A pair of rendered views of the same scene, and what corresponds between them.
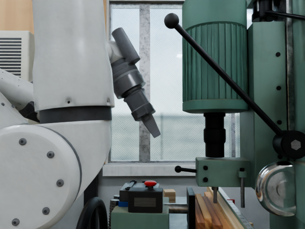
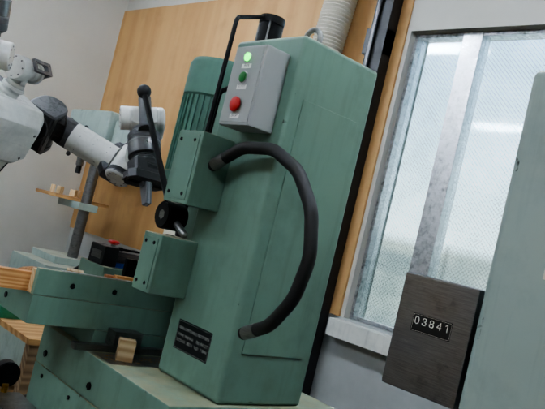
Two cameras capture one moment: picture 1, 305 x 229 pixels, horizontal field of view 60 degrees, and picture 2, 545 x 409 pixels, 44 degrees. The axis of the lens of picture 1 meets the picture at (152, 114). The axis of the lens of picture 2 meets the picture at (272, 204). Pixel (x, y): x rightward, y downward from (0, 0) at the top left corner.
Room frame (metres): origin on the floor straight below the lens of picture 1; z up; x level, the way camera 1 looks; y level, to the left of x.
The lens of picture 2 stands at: (-0.29, -1.50, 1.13)
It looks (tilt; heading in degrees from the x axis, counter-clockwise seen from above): 3 degrees up; 46
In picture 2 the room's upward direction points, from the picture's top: 14 degrees clockwise
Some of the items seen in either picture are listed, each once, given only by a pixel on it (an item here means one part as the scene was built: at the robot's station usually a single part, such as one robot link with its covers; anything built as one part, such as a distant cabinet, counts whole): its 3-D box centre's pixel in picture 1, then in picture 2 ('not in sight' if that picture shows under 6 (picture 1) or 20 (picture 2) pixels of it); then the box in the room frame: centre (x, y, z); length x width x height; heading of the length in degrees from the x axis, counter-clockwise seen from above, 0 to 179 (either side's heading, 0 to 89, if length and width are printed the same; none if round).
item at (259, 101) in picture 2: not in sight; (254, 89); (0.57, -0.48, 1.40); 0.10 x 0.06 x 0.16; 86
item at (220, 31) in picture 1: (213, 57); (212, 128); (0.73, -0.17, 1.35); 0.18 x 0.18 x 0.31
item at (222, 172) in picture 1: (222, 174); not in sight; (0.72, -0.19, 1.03); 0.14 x 0.07 x 0.09; 86
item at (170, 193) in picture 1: (169, 196); not in sight; (0.92, -0.06, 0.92); 0.04 x 0.04 x 0.04; 6
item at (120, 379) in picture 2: not in sight; (179, 383); (0.72, -0.29, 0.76); 0.57 x 0.45 x 0.09; 86
